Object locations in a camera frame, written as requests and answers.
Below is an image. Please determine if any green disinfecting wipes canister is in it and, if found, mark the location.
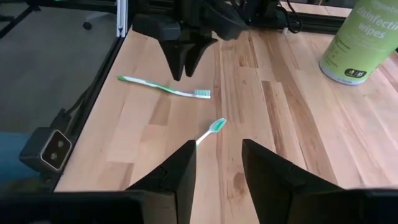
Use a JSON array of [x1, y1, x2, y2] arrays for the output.
[[318, 0, 398, 86]]

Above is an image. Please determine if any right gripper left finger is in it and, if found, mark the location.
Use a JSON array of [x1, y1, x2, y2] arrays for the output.
[[126, 139, 198, 224]]

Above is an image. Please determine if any green white toothbrush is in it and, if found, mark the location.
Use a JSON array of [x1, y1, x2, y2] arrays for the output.
[[195, 117, 228, 147], [116, 75, 212, 100]]

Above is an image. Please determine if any small black depth camera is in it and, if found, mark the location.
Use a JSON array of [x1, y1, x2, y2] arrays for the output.
[[18, 126, 74, 174]]

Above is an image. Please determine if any silver aluminium extrusion bar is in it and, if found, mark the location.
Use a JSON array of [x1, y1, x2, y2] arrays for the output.
[[116, 0, 129, 38]]

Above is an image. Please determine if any black camera cable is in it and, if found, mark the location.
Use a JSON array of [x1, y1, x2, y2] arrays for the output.
[[51, 82, 96, 131]]

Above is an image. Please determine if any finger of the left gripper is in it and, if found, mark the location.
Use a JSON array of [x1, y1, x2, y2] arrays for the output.
[[185, 34, 218, 78], [160, 39, 192, 82]]

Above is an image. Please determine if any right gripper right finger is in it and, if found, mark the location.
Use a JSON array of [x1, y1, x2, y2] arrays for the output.
[[241, 138, 371, 224]]

